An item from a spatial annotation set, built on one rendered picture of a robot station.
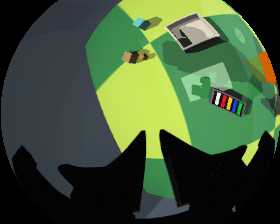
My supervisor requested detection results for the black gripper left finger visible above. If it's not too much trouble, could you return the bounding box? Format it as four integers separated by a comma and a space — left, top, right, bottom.
57, 131, 146, 212

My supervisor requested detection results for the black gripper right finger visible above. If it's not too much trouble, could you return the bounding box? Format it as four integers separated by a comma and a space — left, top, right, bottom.
160, 129, 247, 208

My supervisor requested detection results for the teal cube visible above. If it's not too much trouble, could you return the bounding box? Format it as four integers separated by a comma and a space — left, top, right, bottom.
131, 18, 151, 31

